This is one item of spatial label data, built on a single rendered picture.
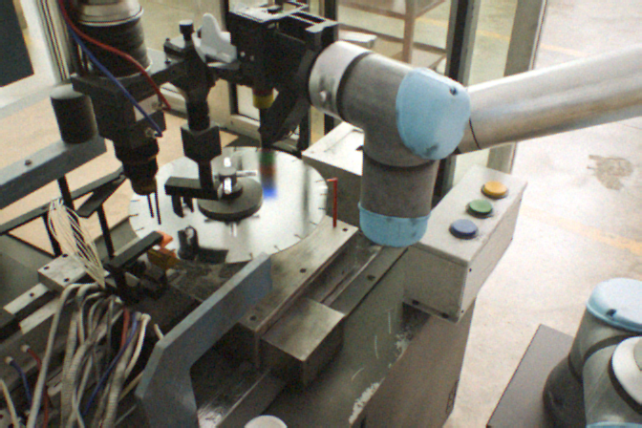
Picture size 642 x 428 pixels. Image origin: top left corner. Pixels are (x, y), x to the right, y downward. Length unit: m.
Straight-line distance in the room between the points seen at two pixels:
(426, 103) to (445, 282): 0.56
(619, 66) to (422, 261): 0.50
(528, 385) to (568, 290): 1.36
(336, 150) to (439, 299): 0.38
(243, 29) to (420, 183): 0.25
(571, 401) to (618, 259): 1.66
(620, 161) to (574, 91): 2.55
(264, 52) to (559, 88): 0.31
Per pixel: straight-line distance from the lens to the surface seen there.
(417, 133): 0.57
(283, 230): 0.97
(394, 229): 0.65
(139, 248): 0.93
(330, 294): 1.14
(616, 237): 2.73
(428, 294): 1.11
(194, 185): 0.96
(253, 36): 0.68
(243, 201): 1.03
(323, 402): 1.00
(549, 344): 1.14
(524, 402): 1.05
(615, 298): 0.91
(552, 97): 0.71
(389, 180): 0.61
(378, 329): 1.10
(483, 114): 0.72
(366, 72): 0.60
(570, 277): 2.47
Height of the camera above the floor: 1.55
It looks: 37 degrees down
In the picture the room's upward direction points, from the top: straight up
